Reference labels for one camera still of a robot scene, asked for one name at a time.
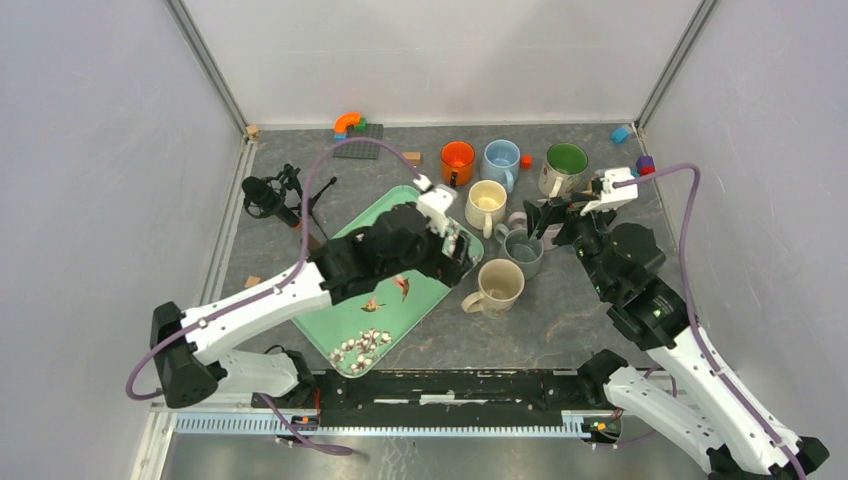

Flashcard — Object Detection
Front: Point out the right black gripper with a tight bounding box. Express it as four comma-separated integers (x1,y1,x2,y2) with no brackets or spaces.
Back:
521,190,616,297

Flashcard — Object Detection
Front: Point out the grey mug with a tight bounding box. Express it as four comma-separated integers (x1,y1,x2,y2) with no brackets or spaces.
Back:
493,224,544,280

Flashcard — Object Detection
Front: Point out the floral cream mug green inside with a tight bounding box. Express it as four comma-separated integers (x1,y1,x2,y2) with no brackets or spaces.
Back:
538,142,588,198

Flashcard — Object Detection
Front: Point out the cream paisley mug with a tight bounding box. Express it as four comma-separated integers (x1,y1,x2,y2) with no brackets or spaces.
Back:
461,259,525,319

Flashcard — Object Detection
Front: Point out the light blue ribbed mug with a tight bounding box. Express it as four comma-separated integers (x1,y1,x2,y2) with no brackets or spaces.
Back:
480,139,521,194

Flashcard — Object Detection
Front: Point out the orange mug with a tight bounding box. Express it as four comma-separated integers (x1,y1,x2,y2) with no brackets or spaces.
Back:
440,141,476,189

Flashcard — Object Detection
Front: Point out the mauve mug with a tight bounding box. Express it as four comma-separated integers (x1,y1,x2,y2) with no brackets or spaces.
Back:
506,212,563,251

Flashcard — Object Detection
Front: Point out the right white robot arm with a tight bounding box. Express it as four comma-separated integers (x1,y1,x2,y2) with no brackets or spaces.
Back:
523,194,830,479

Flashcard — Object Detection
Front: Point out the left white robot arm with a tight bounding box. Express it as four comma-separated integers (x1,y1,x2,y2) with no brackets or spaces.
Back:
146,202,476,409

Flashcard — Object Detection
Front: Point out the brown wooden block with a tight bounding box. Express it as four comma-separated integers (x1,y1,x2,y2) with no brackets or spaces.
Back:
403,151,422,166

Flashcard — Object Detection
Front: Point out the green floral tray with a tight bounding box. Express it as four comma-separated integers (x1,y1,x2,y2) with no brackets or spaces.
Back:
291,184,486,379

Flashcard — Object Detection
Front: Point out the grey lego baseplate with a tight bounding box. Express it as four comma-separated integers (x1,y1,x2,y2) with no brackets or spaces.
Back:
332,123,384,160

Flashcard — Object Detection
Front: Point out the blue block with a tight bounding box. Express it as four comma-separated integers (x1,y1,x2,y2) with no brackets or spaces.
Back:
610,124,634,144

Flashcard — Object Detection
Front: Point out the purple red block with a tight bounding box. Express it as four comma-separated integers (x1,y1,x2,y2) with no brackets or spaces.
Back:
635,155,656,176

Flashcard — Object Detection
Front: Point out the orange curved block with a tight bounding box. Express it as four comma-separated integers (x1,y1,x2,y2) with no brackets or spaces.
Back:
333,112,368,142

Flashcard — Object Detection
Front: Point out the small tan wooden block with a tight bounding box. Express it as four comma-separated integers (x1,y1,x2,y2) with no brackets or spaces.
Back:
244,276,262,288

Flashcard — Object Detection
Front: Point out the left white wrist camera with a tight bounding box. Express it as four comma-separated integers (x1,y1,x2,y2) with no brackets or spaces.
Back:
413,175,458,237

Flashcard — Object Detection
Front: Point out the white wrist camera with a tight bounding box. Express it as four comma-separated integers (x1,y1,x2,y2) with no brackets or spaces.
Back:
413,175,458,237
580,167,638,216

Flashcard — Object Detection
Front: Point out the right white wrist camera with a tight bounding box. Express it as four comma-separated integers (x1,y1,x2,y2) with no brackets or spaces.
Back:
580,167,638,216

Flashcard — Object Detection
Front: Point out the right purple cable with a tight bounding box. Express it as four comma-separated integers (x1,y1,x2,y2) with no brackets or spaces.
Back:
596,163,808,480

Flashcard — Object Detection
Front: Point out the black mounting base rail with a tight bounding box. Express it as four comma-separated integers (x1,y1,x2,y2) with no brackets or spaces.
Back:
274,369,614,428

